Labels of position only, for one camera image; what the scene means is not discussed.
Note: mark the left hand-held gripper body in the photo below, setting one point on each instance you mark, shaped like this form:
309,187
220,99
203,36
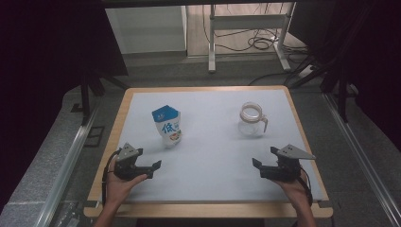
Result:
126,170

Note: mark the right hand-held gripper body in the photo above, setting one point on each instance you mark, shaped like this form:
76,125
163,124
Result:
283,171

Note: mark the clear glass jar with lid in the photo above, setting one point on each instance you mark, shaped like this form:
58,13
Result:
250,126

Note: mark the white and blue salt bag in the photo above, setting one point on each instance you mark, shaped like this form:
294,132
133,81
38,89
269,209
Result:
168,126

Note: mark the person's left hand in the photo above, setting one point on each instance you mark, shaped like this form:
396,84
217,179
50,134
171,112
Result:
118,189

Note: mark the person's right hand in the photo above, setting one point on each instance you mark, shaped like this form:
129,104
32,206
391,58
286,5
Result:
294,190

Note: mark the white table mat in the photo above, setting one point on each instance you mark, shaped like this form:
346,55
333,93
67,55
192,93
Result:
214,157

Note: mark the black tripod stand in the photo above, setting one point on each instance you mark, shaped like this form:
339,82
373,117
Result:
342,94
85,91

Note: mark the white power strip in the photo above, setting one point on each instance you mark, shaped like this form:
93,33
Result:
304,72

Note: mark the black curtain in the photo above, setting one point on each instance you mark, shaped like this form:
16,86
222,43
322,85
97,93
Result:
375,63
41,78

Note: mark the white cabinet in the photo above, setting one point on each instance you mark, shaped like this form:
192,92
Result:
148,28

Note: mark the aluminium rail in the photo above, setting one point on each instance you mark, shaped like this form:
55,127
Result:
67,170
362,157

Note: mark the white metal desk frame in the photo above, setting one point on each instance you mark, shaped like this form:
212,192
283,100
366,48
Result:
249,22

